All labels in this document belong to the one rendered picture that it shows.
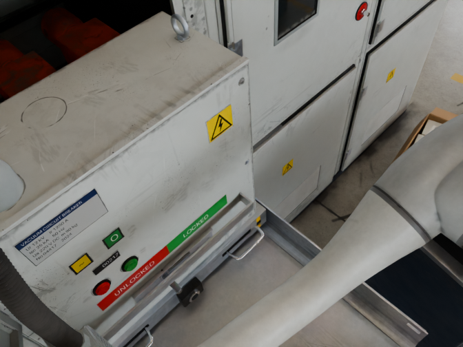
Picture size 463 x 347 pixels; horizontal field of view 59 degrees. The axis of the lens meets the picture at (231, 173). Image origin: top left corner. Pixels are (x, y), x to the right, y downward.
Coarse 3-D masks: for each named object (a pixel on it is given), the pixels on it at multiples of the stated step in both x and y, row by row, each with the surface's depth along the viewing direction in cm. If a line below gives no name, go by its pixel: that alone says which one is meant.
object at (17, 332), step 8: (0, 312) 90; (0, 320) 89; (8, 320) 92; (0, 328) 93; (16, 328) 94; (0, 336) 92; (8, 336) 96; (16, 336) 96; (0, 344) 91; (8, 344) 94; (16, 344) 95
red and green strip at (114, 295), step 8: (224, 200) 86; (216, 208) 85; (200, 216) 82; (208, 216) 84; (192, 224) 81; (200, 224) 84; (184, 232) 81; (192, 232) 83; (176, 240) 80; (184, 240) 83; (168, 248) 80; (160, 256) 79; (144, 264) 77; (152, 264) 79; (136, 272) 76; (144, 272) 78; (128, 280) 76; (136, 280) 78; (120, 288) 75; (128, 288) 77; (112, 296) 75; (96, 304) 72; (104, 304) 74
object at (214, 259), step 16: (256, 208) 103; (240, 240) 102; (208, 256) 96; (224, 256) 100; (192, 272) 94; (208, 272) 98; (160, 304) 90; (176, 304) 95; (144, 320) 88; (128, 336) 86
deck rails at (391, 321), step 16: (272, 224) 108; (288, 224) 100; (272, 240) 106; (288, 240) 105; (304, 240) 99; (304, 256) 102; (368, 288) 90; (352, 304) 94; (368, 304) 94; (384, 304) 89; (384, 320) 92; (400, 320) 88; (400, 336) 89; (416, 336) 87
